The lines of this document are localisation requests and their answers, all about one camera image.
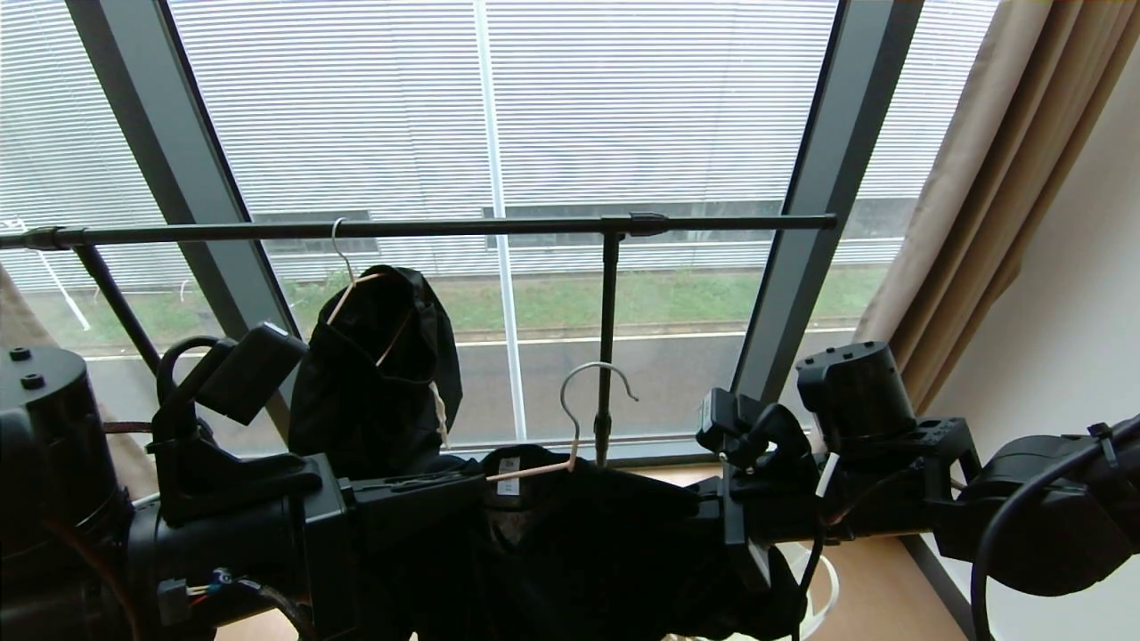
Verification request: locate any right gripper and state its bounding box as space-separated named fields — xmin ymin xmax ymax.
xmin=717 ymin=475 xmax=829 ymax=591

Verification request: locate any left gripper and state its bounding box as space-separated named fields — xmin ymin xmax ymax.
xmin=129 ymin=452 xmax=487 ymax=641

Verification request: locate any black garment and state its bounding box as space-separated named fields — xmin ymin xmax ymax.
xmin=287 ymin=264 xmax=464 ymax=482

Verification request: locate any black t-shirt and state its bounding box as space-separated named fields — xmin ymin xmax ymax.
xmin=356 ymin=443 xmax=807 ymax=641

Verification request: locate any pink clothes hanger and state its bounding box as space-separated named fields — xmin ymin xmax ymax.
xmin=485 ymin=361 xmax=640 ymax=483
xmin=325 ymin=217 xmax=415 ymax=368

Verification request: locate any white laundry basket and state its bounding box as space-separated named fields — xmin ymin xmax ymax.
xmin=775 ymin=539 xmax=841 ymax=641

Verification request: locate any black clothes rack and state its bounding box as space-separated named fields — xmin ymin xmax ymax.
xmin=0 ymin=212 xmax=840 ymax=468

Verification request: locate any window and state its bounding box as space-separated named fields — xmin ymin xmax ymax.
xmin=0 ymin=0 xmax=998 ymax=468

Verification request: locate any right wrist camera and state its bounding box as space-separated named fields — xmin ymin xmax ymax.
xmin=695 ymin=387 xmax=820 ymax=501

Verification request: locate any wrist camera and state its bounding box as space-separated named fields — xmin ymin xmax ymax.
xmin=150 ymin=322 xmax=323 ymax=526
xmin=695 ymin=387 xmax=820 ymax=501

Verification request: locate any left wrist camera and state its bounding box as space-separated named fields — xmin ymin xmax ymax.
xmin=150 ymin=322 xmax=323 ymax=526

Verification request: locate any black cable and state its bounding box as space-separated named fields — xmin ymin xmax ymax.
xmin=969 ymin=414 xmax=1140 ymax=641
xmin=156 ymin=336 xmax=224 ymax=410

